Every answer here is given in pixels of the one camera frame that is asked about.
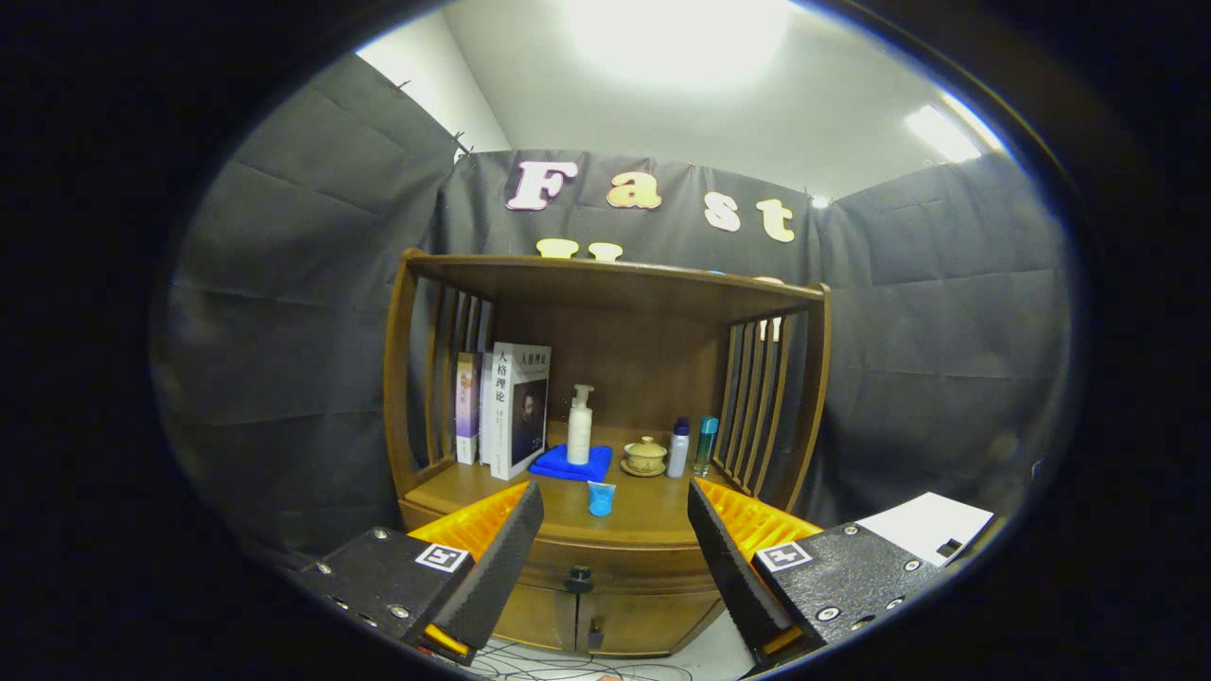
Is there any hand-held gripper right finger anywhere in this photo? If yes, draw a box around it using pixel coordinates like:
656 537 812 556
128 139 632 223
687 478 952 668

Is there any beige lidded teacup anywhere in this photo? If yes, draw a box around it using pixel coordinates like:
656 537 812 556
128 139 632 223
621 436 669 478

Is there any thin white book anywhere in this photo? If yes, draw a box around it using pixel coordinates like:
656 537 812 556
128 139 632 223
479 352 496 466

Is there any thick white portrait book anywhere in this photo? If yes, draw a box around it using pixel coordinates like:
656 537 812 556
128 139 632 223
489 341 553 481

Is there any round ceiling light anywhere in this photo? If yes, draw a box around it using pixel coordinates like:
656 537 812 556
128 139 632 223
563 0 796 86

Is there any purple book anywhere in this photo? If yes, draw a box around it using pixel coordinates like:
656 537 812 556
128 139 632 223
455 352 483 465

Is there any blue folded cloth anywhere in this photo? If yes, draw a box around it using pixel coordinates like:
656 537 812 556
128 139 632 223
529 443 614 483

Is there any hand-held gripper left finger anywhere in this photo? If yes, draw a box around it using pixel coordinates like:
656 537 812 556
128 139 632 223
289 480 547 666

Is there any white pump bottle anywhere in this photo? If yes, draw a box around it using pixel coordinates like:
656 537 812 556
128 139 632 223
566 384 596 466

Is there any wooden drawer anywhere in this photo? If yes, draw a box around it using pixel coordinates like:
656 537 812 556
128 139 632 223
516 539 725 599

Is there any rectangular ceiling light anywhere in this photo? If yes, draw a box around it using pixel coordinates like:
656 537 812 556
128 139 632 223
904 95 1004 164

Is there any white appliance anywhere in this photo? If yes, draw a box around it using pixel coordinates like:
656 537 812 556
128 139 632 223
856 492 996 568

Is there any brown wooden cabinet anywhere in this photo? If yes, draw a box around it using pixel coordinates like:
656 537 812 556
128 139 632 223
383 248 834 660

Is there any teal bottle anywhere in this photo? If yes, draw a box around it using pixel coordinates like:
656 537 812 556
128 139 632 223
693 415 720 479

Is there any wooden countertop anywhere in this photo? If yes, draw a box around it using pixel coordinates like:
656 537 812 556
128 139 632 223
402 445 758 548

